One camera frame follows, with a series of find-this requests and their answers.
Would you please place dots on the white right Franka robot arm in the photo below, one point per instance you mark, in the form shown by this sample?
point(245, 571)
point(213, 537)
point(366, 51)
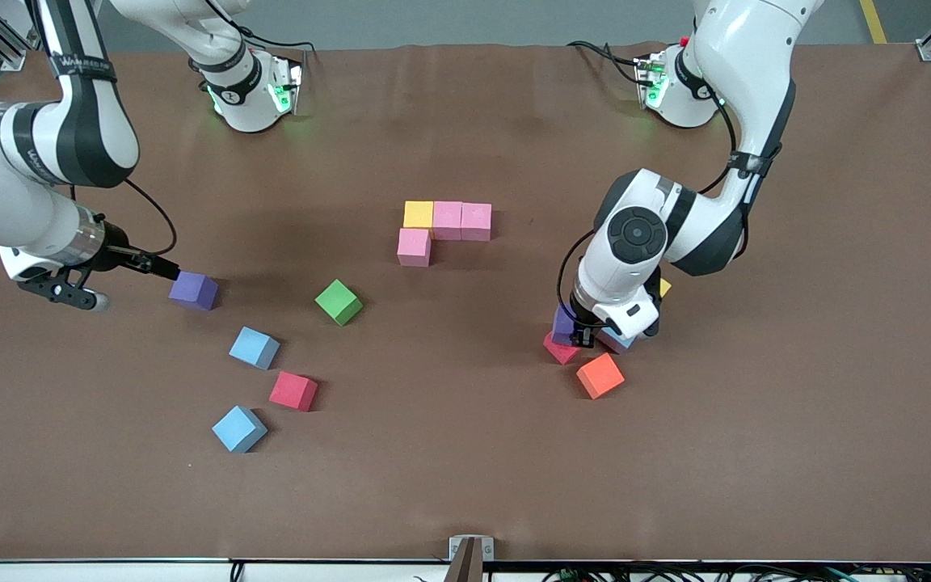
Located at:
point(86, 137)

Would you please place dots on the pink foam cube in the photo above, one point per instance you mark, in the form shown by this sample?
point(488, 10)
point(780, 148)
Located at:
point(447, 221)
point(414, 246)
point(476, 222)

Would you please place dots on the purple foam cube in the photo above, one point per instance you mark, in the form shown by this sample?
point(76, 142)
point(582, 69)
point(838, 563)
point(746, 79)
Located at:
point(191, 289)
point(562, 325)

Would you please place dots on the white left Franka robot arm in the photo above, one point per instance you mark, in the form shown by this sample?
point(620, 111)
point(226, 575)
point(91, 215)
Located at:
point(748, 48)

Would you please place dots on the yellow foam cube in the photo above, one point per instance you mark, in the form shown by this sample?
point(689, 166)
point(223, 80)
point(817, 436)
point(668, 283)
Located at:
point(419, 214)
point(665, 288)

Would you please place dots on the brown table cover sheet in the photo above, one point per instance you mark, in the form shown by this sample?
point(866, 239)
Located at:
point(465, 453)

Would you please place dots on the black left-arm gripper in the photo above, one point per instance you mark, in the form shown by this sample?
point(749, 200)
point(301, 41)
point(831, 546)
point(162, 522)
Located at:
point(581, 334)

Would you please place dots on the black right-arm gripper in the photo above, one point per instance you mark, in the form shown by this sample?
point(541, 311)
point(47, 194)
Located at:
point(120, 253)

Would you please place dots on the blue foam cube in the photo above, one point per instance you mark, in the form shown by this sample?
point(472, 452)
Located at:
point(617, 343)
point(238, 428)
point(254, 347)

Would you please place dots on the red foam cube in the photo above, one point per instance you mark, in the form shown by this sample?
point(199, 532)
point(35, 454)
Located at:
point(292, 391)
point(558, 352)

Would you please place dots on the green foam cube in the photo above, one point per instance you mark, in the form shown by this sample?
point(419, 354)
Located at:
point(339, 302)

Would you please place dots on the orange foam cube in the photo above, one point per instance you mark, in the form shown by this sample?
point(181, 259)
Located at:
point(600, 376)

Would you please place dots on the white table edge rail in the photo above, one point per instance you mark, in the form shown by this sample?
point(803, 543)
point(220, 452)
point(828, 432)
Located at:
point(110, 572)

